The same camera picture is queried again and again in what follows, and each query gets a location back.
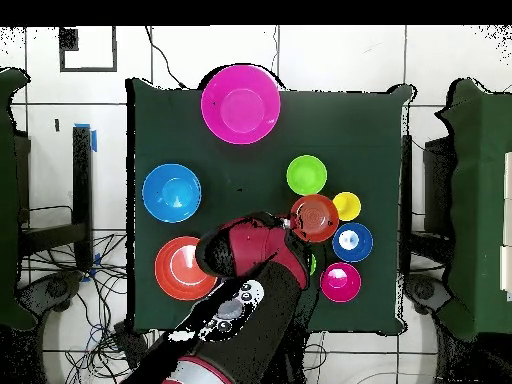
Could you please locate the large orange bowl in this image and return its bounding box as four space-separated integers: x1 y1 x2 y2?
154 235 219 302

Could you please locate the thin black floor cable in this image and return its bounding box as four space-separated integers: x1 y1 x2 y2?
144 25 189 90

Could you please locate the small green bowl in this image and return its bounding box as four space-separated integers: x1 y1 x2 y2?
286 154 328 197

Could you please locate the small crimson bowl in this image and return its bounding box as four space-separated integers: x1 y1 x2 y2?
319 261 363 304

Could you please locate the blue tape strip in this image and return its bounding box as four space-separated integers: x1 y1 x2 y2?
73 122 99 154

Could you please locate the yellow cup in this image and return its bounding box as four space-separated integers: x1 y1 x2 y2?
332 191 362 222

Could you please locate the large pink bowl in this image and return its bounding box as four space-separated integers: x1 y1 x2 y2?
200 64 282 145

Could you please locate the dark green tablecloth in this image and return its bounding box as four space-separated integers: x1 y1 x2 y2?
126 78 414 336

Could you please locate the black looped floor cable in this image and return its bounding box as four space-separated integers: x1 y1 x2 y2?
301 331 328 384

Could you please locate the green cloth covered table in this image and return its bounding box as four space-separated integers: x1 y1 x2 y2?
434 78 512 342
0 66 38 332

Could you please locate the light blue bowl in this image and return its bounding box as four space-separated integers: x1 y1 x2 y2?
141 162 203 224

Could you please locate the black caster base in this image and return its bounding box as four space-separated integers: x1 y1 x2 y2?
17 269 85 315
401 271 453 317

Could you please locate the small dark blue bowl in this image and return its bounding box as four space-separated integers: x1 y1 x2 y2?
331 222 374 264

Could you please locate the floor cable bundle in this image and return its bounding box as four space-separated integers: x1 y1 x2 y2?
17 231 133 384

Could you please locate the small orange bowl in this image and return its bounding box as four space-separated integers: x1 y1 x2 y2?
289 194 340 244

